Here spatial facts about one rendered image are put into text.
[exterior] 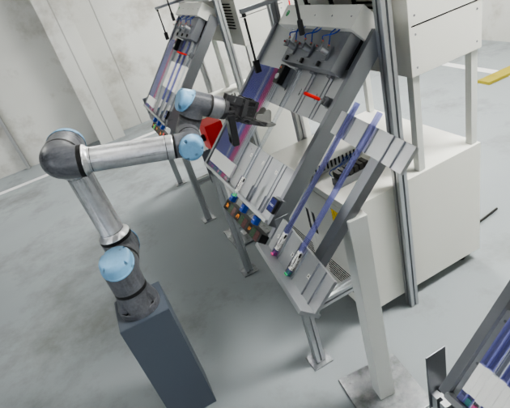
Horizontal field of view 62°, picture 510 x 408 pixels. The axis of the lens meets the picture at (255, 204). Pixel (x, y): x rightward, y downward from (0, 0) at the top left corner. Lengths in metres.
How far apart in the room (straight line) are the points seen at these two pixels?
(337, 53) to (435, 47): 0.36
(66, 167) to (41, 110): 4.25
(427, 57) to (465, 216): 0.78
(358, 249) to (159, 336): 0.78
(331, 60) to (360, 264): 0.66
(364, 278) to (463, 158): 0.80
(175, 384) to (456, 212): 1.37
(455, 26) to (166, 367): 1.59
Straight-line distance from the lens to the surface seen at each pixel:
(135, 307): 1.56
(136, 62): 5.54
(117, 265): 1.48
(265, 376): 1.95
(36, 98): 5.55
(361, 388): 1.83
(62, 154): 1.35
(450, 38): 1.71
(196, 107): 1.41
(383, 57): 1.49
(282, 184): 1.49
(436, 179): 1.86
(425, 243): 1.99
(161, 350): 1.68
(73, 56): 5.24
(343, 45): 1.47
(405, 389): 1.82
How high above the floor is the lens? 1.53
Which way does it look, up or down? 30 degrees down
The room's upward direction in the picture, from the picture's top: 17 degrees counter-clockwise
